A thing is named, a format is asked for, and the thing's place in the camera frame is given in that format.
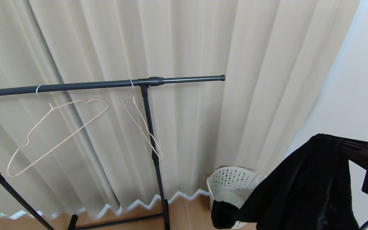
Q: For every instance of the black clothes rack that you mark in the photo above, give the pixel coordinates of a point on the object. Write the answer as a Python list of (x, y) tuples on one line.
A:
[(91, 85)]

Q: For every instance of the pink clothes hanger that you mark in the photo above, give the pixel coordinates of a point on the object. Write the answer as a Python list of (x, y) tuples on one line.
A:
[(51, 107), (161, 157)]

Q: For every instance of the heap of clothes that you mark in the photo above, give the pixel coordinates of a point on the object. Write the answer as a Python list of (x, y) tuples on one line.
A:
[(224, 215)]

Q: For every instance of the white laundry basket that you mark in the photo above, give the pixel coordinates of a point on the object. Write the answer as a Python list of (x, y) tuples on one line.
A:
[(216, 191)]

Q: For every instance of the beige curtain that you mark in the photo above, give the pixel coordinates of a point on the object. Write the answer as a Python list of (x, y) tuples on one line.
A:
[(267, 64)]

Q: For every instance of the black shorts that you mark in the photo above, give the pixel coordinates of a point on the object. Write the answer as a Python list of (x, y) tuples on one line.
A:
[(299, 191)]

